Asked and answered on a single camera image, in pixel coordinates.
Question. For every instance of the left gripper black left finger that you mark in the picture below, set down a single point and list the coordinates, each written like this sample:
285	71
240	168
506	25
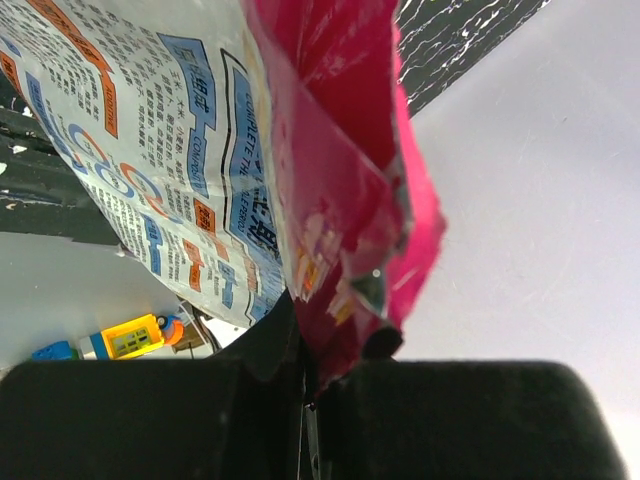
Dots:
234	415

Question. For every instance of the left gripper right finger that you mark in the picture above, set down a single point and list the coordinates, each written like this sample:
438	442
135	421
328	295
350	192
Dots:
461	420

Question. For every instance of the pink pet food bag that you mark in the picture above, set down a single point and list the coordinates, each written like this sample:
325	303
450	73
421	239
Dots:
243	150

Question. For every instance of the red toy block car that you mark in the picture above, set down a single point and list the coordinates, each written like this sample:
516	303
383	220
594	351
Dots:
129	340

